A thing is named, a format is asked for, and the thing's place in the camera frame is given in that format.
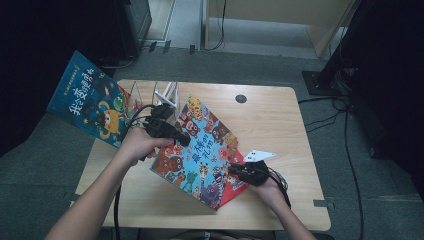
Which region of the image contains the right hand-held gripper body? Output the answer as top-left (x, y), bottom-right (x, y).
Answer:
top-left (241, 149), bottom-right (277, 187)

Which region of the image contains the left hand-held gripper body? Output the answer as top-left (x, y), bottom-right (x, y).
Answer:
top-left (143, 92), bottom-right (183, 139)

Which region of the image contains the colourful animals picture book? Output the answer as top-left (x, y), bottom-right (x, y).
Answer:
top-left (150, 95), bottom-right (239, 211)

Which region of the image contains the clear acrylic book rack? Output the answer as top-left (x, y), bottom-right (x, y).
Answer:
top-left (128, 80), bottom-right (181, 118)

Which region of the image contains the white caterpillar board book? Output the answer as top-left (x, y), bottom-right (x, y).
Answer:
top-left (162, 81), bottom-right (180, 101)

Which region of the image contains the blue monster picture book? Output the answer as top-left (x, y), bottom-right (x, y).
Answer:
top-left (46, 50), bottom-right (133, 149)

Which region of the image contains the person's right hand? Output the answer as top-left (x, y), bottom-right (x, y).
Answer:
top-left (254, 171), bottom-right (285, 208)

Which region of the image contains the person's left hand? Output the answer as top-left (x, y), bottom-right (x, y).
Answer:
top-left (119, 127), bottom-right (174, 167)

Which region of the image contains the grey tape piece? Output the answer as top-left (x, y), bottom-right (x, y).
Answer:
top-left (313, 198), bottom-right (336, 211)

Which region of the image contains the black metal stand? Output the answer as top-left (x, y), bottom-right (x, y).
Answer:
top-left (302, 49), bottom-right (354, 97)

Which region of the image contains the black cabinet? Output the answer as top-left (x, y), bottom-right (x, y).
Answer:
top-left (113, 0), bottom-right (153, 61)

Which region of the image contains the dark curtain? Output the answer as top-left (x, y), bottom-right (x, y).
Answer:
top-left (0, 0), bottom-right (128, 158)
top-left (346, 0), bottom-right (424, 201)

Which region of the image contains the beige wooden partition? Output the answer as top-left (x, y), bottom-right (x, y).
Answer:
top-left (202, 0), bottom-right (363, 58)

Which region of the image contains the right hand-held gripper cable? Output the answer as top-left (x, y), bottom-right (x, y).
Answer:
top-left (266, 166), bottom-right (292, 209)

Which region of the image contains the thin black floor cable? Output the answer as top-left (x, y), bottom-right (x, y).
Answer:
top-left (99, 54), bottom-right (138, 70)

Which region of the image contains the looped black floor cable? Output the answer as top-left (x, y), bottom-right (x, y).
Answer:
top-left (297, 95), bottom-right (351, 134)

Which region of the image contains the long black floor cable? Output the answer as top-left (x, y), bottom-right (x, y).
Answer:
top-left (343, 99), bottom-right (366, 240)

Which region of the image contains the hanging black cable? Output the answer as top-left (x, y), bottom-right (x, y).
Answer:
top-left (203, 0), bottom-right (228, 52)

